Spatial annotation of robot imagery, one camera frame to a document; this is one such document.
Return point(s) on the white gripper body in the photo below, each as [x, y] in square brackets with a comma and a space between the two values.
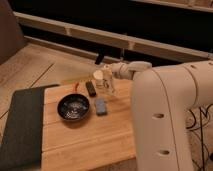
[119, 70]

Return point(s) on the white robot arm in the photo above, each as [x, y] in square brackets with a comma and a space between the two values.
[160, 97]

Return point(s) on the black hanging clip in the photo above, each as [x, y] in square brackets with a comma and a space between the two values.
[99, 58]

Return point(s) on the black rectangular block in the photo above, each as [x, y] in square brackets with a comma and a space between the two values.
[90, 89]

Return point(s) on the blue sponge block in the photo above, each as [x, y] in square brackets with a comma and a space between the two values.
[100, 107]

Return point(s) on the black frying pan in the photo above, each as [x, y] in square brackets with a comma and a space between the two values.
[73, 107]

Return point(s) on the wooden cutting board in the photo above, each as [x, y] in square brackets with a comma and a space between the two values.
[97, 143]

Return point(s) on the dark grey mat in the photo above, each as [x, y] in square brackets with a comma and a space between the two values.
[22, 139]

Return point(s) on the white shelf rail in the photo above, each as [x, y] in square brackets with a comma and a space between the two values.
[130, 43]

